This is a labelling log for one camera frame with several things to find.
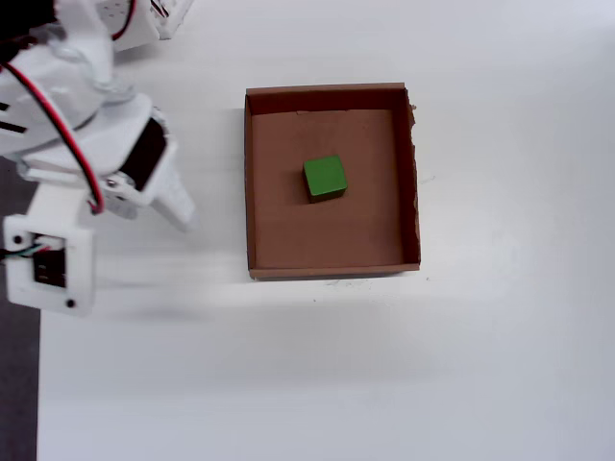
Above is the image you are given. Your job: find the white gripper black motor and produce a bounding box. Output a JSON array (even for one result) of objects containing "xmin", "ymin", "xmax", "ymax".
[{"xmin": 70, "ymin": 92, "xmax": 202, "ymax": 235}]

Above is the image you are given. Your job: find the green cube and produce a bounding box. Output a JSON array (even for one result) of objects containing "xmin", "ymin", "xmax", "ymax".
[{"xmin": 302, "ymin": 154, "xmax": 348, "ymax": 205}]

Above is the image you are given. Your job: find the brown cardboard box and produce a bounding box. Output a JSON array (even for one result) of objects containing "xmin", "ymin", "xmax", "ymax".
[{"xmin": 243, "ymin": 81, "xmax": 423, "ymax": 282}]

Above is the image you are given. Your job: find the red gripper servo cable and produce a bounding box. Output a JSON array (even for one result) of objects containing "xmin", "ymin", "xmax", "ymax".
[{"xmin": 2, "ymin": 61, "xmax": 106, "ymax": 215}]

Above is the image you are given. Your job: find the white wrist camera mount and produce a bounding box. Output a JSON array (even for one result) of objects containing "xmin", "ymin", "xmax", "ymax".
[{"xmin": 2, "ymin": 180, "xmax": 96, "ymax": 318}]

